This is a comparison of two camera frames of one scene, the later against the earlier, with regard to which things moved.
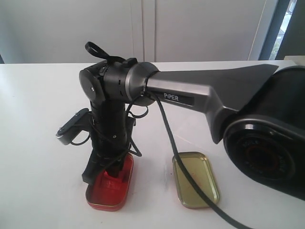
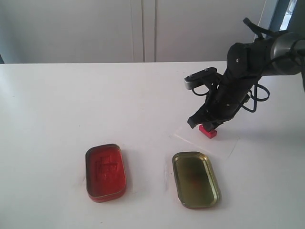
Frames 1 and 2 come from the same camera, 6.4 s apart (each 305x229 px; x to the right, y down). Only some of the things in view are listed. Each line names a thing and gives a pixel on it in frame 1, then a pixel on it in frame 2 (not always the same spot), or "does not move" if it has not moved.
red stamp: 114,182 -> 209,134
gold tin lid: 191,197 does not move
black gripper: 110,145 -> 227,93
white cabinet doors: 56,31 does not move
